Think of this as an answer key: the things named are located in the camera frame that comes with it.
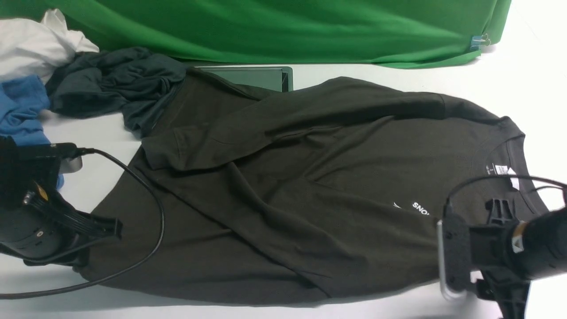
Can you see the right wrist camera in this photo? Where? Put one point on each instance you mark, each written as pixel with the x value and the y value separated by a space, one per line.
pixel 454 258

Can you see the blue binder clip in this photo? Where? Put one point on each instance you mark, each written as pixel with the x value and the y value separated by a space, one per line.
pixel 479 42

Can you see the metal table cable hatch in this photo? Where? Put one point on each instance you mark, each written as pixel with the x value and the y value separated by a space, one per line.
pixel 277 78

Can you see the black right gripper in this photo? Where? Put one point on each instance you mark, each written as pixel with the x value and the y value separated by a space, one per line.
pixel 492 255

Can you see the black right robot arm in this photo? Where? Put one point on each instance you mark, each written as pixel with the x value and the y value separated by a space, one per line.
pixel 540 246

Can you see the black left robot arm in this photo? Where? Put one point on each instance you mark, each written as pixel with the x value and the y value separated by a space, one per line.
pixel 13 170

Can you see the dark teal crumpled shirt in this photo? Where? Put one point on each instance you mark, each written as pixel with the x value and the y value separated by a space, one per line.
pixel 133 81

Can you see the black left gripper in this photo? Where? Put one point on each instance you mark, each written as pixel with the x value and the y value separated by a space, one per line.
pixel 40 227

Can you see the white crumpled shirt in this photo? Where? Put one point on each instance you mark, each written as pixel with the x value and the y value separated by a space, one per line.
pixel 28 47

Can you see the blue crumpled shirt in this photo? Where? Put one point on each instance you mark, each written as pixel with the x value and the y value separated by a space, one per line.
pixel 21 102

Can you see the dark gray long-sleeved shirt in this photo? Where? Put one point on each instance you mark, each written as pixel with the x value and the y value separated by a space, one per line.
pixel 330 191

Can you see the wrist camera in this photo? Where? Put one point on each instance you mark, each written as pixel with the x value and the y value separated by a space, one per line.
pixel 454 258
pixel 63 158

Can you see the green backdrop cloth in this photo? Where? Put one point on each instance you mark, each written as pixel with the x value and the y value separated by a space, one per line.
pixel 404 34

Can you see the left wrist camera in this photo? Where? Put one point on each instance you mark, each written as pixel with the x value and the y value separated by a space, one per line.
pixel 63 158

